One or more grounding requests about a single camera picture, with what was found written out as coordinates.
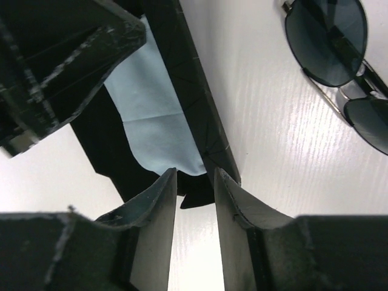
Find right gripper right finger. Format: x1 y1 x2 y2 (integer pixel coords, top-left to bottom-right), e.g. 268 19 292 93
214 169 387 290

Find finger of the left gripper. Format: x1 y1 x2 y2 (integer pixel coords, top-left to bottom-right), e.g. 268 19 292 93
1 1 146 157

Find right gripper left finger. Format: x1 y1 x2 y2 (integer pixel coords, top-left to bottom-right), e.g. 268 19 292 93
1 168 177 290

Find black rectangular glasses case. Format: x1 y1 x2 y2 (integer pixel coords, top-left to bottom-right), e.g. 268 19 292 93
71 1 241 209

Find blue cleaning cloth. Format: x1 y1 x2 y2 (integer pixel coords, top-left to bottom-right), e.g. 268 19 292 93
104 16 206 176

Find black sunglasses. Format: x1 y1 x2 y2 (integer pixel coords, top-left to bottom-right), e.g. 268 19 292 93
281 0 387 154

